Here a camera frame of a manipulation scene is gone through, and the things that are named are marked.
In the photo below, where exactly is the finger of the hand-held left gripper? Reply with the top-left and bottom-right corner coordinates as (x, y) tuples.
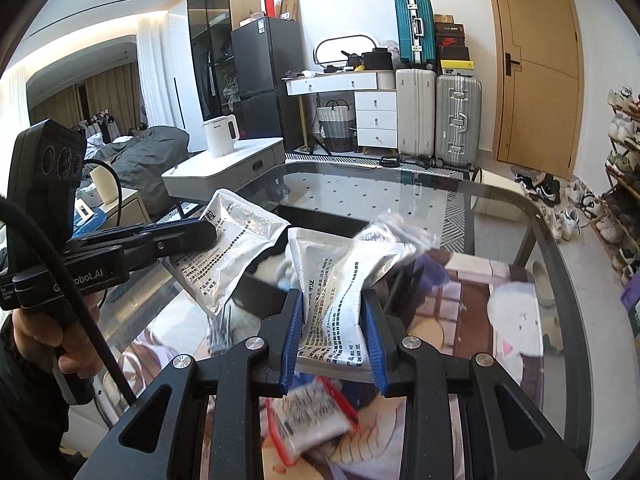
(60, 224), (219, 281)
(82, 219), (211, 242)

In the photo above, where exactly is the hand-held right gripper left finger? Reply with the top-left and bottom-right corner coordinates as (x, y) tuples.
(87, 289), (306, 480)

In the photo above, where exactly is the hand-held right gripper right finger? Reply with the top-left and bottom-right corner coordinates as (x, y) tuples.
(361, 289), (592, 480)

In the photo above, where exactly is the silver printed packet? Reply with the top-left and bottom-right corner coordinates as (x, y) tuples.
(287, 227), (407, 382)
(165, 187), (292, 317)

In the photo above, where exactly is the black cardboard box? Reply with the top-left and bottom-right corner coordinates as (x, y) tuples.
(232, 204), (401, 322)

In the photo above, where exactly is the red seal zip bag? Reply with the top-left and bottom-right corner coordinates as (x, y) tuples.
(264, 377), (362, 467)

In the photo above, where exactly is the clear plastic bag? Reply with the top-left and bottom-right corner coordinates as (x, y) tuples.
(357, 210), (444, 282)

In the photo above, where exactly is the person's left hand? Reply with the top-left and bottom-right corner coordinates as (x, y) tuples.
(12, 290), (104, 377)

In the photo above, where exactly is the white low cabinet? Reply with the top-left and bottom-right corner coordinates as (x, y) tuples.
(161, 137), (287, 207)

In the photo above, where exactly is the grey duvet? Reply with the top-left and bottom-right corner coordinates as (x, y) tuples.
(82, 125), (191, 202)

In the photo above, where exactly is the printed desk mat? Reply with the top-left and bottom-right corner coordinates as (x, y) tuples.
(115, 250), (547, 480)

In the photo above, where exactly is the white electric kettle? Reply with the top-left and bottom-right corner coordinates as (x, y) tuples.
(202, 114), (239, 160)

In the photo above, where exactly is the brown curtain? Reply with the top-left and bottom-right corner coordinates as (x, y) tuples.
(29, 62), (142, 132)

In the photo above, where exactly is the white curtain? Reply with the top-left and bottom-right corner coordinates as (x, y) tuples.
(136, 10), (189, 132)

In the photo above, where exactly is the black tripod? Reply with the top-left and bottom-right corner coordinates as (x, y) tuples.
(300, 132), (334, 157)

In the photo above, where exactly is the beige slipper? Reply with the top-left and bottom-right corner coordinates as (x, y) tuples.
(529, 260), (557, 309)

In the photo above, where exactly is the dark grey fridge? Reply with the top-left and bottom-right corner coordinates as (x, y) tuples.
(231, 16), (305, 154)

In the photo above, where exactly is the wicker basket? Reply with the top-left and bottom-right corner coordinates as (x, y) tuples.
(316, 100), (357, 154)

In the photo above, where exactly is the black glass wardrobe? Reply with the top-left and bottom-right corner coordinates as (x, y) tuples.
(186, 0), (261, 122)

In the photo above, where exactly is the white vanity desk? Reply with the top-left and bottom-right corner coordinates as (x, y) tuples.
(285, 71), (399, 154)

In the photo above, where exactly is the pile of loose sneakers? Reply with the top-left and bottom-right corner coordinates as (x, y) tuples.
(510, 170), (602, 242)

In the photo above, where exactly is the white suitcase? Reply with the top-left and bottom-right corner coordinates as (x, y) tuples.
(395, 67), (437, 159)

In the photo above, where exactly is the oval mirror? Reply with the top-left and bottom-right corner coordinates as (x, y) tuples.
(313, 35), (384, 69)

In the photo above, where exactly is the silver suitcase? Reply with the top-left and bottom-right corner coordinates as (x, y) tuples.
(435, 75), (484, 167)

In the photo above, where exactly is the purple bag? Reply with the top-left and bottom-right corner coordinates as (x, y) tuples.
(620, 282), (640, 313)

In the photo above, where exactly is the black bag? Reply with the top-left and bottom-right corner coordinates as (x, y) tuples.
(360, 47), (396, 72)

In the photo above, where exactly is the wooden shoe rack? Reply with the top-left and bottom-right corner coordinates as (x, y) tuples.
(602, 87), (640, 283)

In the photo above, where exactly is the wooden door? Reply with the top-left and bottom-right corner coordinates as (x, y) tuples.
(482, 0), (587, 181)

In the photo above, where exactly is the teal suitcase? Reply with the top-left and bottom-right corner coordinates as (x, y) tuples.
(394, 0), (437, 69)

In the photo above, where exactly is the group of racked sneakers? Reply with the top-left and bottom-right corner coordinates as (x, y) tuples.
(602, 87), (640, 281)

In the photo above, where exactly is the thin black cable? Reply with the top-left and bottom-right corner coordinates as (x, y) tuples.
(82, 158), (124, 307)

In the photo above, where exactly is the thick black cable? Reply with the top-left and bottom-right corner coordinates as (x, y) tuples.
(0, 197), (138, 406)

